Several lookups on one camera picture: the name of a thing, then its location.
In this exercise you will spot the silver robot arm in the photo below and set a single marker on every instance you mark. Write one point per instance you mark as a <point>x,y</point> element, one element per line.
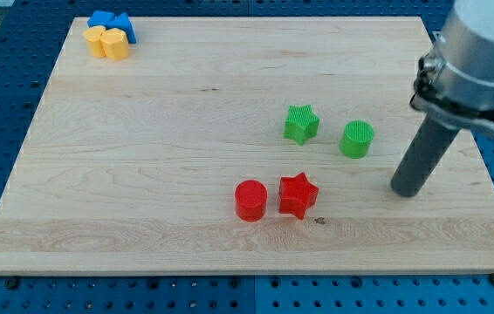
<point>454,85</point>

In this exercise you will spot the red star block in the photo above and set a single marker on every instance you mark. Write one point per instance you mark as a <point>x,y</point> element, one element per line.
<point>296,195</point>

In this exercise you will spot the green star block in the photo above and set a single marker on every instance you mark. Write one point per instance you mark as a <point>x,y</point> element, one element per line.
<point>301,124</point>

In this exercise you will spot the red cylinder block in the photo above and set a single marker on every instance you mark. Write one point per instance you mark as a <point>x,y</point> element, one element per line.
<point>250,200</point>

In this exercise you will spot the wooden board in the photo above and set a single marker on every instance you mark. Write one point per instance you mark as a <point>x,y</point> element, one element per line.
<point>129,168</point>

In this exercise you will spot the green cylinder block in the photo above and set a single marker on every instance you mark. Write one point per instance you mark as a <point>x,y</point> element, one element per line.
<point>356,139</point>

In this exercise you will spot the yellow hexagon block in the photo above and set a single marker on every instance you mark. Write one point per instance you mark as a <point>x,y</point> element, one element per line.
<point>115,44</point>

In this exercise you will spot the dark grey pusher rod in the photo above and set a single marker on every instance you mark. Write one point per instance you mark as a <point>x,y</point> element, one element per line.
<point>430,143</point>

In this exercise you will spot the blue triangle block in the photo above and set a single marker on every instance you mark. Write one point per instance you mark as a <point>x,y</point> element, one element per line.
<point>123,22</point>

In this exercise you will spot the yellow cylinder block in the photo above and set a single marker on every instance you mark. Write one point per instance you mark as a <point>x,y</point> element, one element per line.
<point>92,36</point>

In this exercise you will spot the blue cube block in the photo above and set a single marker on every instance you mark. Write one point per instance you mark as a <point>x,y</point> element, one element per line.
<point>100,18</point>

